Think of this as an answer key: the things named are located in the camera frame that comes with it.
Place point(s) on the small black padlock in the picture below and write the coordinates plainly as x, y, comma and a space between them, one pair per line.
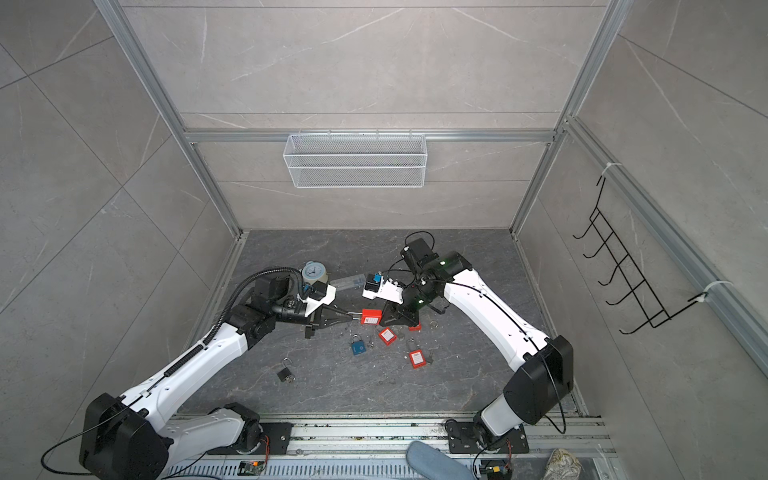
285, 374

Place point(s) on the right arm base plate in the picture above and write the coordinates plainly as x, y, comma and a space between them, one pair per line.
468, 437

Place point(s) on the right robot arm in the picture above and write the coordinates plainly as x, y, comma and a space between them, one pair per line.
542, 367

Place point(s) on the blue padlock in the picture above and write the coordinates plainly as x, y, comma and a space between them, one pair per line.
357, 345

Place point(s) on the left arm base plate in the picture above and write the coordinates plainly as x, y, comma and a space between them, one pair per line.
275, 435

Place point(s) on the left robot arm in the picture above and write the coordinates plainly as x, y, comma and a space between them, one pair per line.
133, 435

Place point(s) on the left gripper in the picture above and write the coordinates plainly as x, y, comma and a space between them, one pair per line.
332, 316

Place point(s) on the patterned shoe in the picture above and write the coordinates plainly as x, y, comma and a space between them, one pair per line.
562, 465

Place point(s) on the red padlock long shackle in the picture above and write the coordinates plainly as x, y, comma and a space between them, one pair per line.
367, 316

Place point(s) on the white wire basket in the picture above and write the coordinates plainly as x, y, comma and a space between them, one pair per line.
356, 160

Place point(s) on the black wire hook rack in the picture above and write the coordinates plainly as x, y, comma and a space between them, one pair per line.
628, 271

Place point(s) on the blue slipper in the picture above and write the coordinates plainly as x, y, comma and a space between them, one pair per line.
435, 465

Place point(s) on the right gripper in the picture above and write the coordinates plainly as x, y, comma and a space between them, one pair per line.
398, 310

